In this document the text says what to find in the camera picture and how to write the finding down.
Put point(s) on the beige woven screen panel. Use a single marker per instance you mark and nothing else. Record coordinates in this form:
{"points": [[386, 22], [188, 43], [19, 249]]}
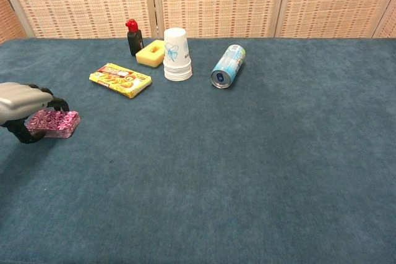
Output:
{"points": [[216, 1], [80, 1], [388, 27], [334, 1]]}

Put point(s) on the blue felt table cover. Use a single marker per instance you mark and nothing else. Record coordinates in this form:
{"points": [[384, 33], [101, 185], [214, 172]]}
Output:
{"points": [[216, 168]]}

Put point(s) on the white paper cup stack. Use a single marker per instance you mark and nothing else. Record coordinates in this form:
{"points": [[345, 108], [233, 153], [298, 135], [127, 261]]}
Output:
{"points": [[177, 53]]}

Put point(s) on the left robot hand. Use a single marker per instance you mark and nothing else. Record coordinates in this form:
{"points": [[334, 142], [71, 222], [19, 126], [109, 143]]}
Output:
{"points": [[18, 98]]}

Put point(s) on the orange woven screen panel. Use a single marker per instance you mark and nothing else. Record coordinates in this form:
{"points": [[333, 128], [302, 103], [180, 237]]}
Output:
{"points": [[7, 19]]}

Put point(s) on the yellow snack box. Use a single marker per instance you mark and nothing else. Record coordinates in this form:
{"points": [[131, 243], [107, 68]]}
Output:
{"points": [[120, 80]]}

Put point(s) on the black bottle red cap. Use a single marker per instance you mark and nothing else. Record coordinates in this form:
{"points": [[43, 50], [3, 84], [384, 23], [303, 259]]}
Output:
{"points": [[135, 41]]}

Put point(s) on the yellow sponge block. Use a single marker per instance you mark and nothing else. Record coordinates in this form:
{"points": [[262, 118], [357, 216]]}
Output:
{"points": [[148, 58]]}

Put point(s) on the light blue drink can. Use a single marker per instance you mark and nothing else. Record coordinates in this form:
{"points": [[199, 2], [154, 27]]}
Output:
{"points": [[229, 64]]}

